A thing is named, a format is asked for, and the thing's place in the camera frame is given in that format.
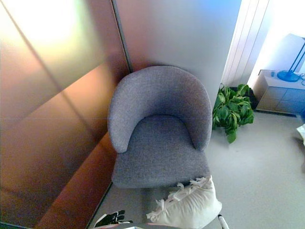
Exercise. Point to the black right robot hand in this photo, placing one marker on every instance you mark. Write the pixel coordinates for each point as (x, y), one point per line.
(222, 221)

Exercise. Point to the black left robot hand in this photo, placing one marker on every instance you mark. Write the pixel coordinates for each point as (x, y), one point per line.
(114, 215)

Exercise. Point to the white fringed throw pillow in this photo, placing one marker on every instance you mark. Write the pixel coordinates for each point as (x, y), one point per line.
(190, 207)

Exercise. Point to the white bed pillow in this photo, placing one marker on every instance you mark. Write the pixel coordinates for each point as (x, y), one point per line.
(301, 134)

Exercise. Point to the green leafy houseplant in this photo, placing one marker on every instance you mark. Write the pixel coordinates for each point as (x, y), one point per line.
(231, 109)

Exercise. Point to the black plant pot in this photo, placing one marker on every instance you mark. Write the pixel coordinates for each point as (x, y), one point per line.
(252, 99)

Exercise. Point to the grey fabric tub armchair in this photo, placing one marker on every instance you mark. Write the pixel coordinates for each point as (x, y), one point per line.
(157, 95)

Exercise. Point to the beige nightstand cabinet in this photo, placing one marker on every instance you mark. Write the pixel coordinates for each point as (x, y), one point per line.
(278, 95)

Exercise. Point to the lamp with round base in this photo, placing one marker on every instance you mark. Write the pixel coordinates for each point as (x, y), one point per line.
(287, 75)

